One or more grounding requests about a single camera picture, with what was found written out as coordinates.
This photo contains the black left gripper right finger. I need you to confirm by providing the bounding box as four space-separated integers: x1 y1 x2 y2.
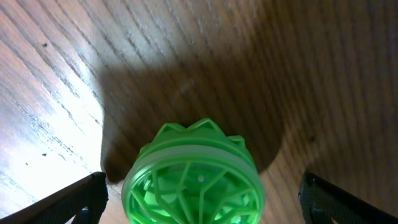
298 172 397 223

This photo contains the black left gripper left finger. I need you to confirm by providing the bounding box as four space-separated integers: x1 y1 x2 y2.
1 172 108 223

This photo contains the green round plastic toy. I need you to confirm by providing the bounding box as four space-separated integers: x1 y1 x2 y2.
121 118 266 224

